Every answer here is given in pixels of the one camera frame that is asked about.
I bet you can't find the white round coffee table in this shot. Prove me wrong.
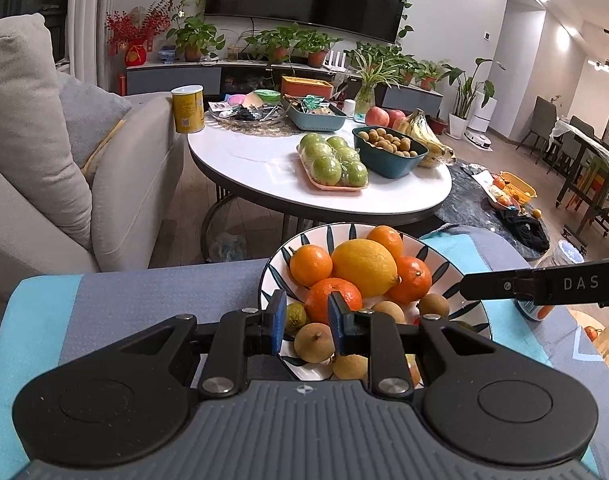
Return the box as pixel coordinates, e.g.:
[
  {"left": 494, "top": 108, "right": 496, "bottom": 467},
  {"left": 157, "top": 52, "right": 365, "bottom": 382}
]
[{"left": 188, "top": 119, "right": 452, "bottom": 226}]

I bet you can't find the tray of green apples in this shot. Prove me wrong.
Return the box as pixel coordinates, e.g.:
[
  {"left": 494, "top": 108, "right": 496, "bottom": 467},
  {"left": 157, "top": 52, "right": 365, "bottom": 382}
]
[{"left": 297, "top": 132, "right": 369, "bottom": 192}]

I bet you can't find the beige sofa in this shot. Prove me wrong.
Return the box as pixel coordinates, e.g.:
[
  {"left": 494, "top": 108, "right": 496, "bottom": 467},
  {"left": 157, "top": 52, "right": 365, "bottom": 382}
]
[{"left": 0, "top": 13, "right": 188, "bottom": 304}]

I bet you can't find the yellow lemon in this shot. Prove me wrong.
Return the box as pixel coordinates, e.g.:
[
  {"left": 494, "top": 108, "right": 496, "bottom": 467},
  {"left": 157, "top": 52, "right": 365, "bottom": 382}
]
[{"left": 332, "top": 238, "right": 399, "bottom": 298}]

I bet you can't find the grey tv console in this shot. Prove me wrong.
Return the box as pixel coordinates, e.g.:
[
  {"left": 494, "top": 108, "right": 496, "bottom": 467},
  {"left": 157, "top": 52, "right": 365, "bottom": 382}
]
[{"left": 126, "top": 61, "right": 442, "bottom": 117}]

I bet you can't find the vitamin jar white lid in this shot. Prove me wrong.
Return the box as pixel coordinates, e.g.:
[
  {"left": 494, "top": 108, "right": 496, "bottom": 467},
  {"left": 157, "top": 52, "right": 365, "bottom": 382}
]
[{"left": 516, "top": 238, "right": 586, "bottom": 322}]

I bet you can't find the banana bunch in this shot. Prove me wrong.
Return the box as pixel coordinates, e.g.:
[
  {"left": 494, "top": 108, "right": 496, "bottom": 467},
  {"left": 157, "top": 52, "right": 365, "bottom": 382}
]
[{"left": 393, "top": 110, "right": 455, "bottom": 168}]

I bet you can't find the tall plant white pot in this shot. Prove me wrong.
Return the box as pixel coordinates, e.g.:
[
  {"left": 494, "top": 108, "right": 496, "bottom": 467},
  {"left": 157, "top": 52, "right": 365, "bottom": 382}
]
[{"left": 438, "top": 58, "right": 495, "bottom": 140}]

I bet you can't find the small green kumquat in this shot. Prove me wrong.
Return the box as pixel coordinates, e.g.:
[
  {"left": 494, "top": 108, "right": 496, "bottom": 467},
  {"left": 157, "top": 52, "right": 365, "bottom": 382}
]
[{"left": 284, "top": 301, "right": 309, "bottom": 337}]

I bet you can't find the glass snack plate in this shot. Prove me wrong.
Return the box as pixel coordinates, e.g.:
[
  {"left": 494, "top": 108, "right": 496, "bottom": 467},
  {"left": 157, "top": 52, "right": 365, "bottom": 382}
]
[{"left": 208, "top": 102, "right": 286, "bottom": 128}]

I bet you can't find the striped white ceramic bowl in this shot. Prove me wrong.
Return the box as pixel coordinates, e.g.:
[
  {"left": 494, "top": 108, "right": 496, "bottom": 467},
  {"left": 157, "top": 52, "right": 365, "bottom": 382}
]
[{"left": 258, "top": 222, "right": 493, "bottom": 388}]

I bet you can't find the red plum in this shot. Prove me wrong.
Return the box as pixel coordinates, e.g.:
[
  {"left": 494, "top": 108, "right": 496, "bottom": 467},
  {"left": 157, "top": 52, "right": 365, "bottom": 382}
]
[{"left": 405, "top": 354, "right": 423, "bottom": 388}]

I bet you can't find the red apple on table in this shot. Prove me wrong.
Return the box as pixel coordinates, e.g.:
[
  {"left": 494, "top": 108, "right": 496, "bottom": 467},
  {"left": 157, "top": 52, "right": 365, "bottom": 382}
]
[{"left": 364, "top": 106, "right": 390, "bottom": 128}]

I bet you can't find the grey throw pillow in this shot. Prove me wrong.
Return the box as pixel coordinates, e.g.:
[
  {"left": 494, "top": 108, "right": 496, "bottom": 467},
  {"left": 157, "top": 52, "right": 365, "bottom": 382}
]
[{"left": 57, "top": 72, "right": 132, "bottom": 171}]

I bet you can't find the large orange mandarin front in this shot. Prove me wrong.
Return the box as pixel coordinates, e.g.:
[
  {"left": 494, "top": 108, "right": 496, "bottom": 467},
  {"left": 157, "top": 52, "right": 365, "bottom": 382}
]
[{"left": 387, "top": 256, "right": 433, "bottom": 306}]

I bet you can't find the red flower arrangement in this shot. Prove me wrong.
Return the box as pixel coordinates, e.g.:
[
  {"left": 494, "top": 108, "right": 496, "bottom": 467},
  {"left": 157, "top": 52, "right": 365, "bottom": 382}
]
[{"left": 105, "top": 0, "right": 175, "bottom": 67}]

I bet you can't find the orange fruit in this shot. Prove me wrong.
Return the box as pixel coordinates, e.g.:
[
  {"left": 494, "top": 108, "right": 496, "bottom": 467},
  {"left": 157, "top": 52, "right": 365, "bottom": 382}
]
[{"left": 367, "top": 226, "right": 405, "bottom": 258}]

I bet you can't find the black cloth on marble table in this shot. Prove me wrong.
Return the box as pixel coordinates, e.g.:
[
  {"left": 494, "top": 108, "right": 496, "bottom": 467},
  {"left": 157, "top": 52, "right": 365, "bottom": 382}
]
[{"left": 495, "top": 209, "right": 550, "bottom": 254}]

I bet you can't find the glass vase with plant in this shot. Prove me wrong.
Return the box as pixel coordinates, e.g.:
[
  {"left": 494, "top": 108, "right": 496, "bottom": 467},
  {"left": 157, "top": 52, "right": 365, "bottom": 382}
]
[{"left": 348, "top": 44, "right": 405, "bottom": 122}]

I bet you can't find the yellow bowl of oranges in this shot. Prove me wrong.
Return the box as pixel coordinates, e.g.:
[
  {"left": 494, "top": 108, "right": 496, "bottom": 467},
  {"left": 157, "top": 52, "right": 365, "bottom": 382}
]
[{"left": 492, "top": 171, "right": 537, "bottom": 206}]

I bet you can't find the yellow tin can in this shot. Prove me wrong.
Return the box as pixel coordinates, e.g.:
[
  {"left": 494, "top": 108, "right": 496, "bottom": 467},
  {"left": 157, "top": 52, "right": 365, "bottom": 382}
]
[{"left": 171, "top": 84, "right": 205, "bottom": 134}]

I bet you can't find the teal snack basket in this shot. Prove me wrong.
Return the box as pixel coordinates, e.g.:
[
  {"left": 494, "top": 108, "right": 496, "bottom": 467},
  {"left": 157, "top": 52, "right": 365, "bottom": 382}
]
[{"left": 282, "top": 98, "right": 347, "bottom": 133}]

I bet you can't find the dark marble round table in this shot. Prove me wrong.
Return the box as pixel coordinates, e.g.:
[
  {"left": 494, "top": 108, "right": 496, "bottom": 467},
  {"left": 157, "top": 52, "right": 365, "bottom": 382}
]
[{"left": 435, "top": 159, "right": 544, "bottom": 261}]

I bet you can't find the orange box on table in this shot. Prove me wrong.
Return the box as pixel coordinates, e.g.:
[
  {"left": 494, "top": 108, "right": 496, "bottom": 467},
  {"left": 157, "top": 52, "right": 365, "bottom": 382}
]
[{"left": 280, "top": 75, "right": 334, "bottom": 100}]

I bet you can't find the beige back cushion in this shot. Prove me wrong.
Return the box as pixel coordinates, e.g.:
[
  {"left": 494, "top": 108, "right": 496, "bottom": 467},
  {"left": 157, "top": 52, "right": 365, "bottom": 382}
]
[{"left": 0, "top": 14, "right": 92, "bottom": 249}]

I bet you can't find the potted green plant left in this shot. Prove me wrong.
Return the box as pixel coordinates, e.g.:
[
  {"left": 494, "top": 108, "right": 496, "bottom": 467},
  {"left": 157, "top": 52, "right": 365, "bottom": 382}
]
[{"left": 167, "top": 15, "right": 225, "bottom": 62}]

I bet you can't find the dining table with chairs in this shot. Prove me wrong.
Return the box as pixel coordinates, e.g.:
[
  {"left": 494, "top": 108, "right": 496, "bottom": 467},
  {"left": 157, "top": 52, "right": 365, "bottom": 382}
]
[{"left": 518, "top": 96, "right": 609, "bottom": 242}]

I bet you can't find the teal bowl of longans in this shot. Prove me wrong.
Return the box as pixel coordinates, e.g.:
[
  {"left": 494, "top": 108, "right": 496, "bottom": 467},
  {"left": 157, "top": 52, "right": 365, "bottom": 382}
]
[{"left": 352, "top": 126, "right": 428, "bottom": 180}]

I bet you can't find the blue grey tablecloth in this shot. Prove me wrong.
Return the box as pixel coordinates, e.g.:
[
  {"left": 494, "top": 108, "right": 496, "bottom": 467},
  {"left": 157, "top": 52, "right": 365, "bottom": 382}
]
[{"left": 0, "top": 224, "right": 609, "bottom": 479}]

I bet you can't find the robot vacuum dock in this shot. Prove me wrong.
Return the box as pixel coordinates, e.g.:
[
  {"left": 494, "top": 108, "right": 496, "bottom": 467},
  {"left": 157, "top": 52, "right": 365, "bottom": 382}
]
[{"left": 464, "top": 91, "right": 497, "bottom": 151}]

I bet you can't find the small orange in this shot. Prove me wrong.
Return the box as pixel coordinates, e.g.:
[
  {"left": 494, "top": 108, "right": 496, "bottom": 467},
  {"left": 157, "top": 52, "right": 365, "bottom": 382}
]
[{"left": 289, "top": 244, "right": 333, "bottom": 287}]

